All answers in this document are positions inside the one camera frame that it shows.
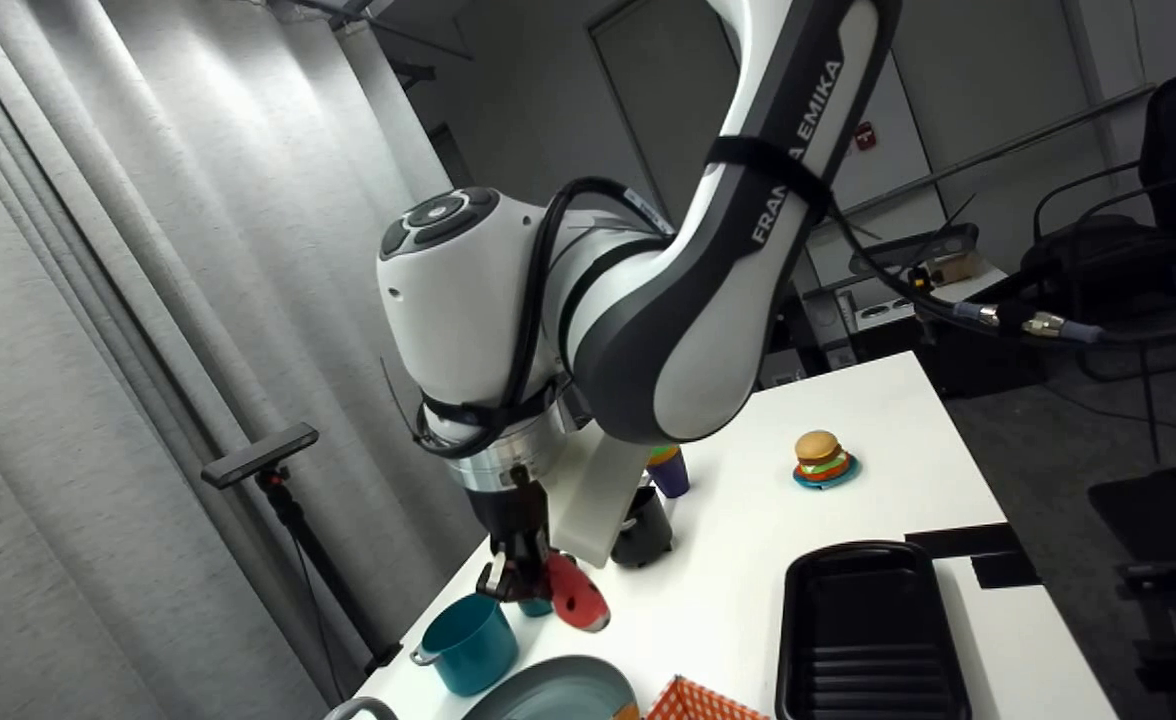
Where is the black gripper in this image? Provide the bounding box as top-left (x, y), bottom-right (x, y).
top-left (467, 464), bottom-right (549, 605)

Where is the red watermelon slice toy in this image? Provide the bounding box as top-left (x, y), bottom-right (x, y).
top-left (543, 558), bottom-right (611, 633)

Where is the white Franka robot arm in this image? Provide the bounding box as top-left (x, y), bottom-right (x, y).
top-left (377, 0), bottom-right (906, 602)

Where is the teal toy pot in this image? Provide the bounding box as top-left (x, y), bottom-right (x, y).
top-left (414, 592), bottom-right (519, 696)

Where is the grey-blue round plate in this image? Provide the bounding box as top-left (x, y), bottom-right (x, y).
top-left (464, 655), bottom-right (635, 720)

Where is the toy burger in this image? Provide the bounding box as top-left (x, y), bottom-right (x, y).
top-left (792, 428), bottom-right (860, 488)

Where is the orange checkered basket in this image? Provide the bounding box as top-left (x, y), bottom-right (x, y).
top-left (645, 676), bottom-right (768, 720)

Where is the black rectangular tray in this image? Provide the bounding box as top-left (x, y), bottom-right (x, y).
top-left (778, 541), bottom-right (973, 720)

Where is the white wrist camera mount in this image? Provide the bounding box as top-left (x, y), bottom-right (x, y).
top-left (541, 423), bottom-right (649, 565)

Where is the black camera tripod stand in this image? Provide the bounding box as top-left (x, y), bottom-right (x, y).
top-left (201, 423), bottom-right (402, 671)

